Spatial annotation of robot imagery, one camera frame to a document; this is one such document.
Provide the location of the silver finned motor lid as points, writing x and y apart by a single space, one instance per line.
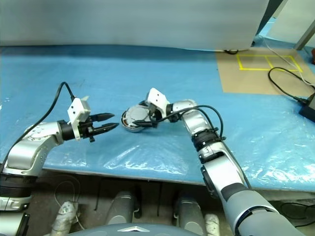
137 114

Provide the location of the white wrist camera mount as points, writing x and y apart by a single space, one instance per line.
157 98
76 109

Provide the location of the silver motor housing copper windings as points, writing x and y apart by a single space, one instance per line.
135 130

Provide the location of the grey metal post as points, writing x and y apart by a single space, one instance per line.
304 38

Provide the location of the dark grey upright bar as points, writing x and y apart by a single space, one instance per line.
272 14

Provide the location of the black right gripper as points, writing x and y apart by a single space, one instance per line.
155 116

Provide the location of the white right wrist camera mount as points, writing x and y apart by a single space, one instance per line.
157 98

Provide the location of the yellow tape grid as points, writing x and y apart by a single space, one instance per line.
257 69

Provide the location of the black power adapter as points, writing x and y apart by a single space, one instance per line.
308 110

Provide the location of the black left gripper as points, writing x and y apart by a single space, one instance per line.
88 129

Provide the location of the brown cardboard sheet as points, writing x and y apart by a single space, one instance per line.
233 78

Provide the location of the white mottled foot shape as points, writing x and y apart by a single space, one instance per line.
211 225
64 216

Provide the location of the white partition board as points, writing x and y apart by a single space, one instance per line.
123 22

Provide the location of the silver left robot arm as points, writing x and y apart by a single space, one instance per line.
32 147

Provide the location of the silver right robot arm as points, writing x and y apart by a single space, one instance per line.
221 159

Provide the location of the white panel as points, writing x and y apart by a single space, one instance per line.
295 17

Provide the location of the grey torso cover with logo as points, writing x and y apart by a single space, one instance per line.
110 231

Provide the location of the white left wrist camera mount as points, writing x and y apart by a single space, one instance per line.
76 109

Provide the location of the grey rounded leg shape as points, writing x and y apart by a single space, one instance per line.
121 209
189 211

